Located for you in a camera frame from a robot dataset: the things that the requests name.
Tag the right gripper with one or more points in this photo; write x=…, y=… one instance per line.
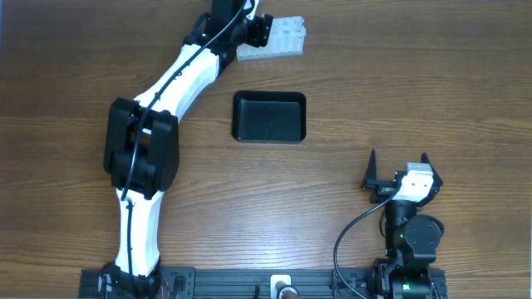
x=380, y=191

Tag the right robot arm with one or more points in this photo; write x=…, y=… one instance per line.
x=415, y=238

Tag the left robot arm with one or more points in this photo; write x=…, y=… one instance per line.
x=191, y=79

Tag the black tray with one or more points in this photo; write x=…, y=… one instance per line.
x=282, y=124

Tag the white test tube rack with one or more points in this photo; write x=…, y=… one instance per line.
x=287, y=45

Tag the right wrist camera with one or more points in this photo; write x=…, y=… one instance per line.
x=415, y=182

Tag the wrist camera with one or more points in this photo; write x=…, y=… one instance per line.
x=252, y=8
x=415, y=182

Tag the mounting rail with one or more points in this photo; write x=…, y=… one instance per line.
x=232, y=284

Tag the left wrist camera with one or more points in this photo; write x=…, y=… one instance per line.
x=252, y=8

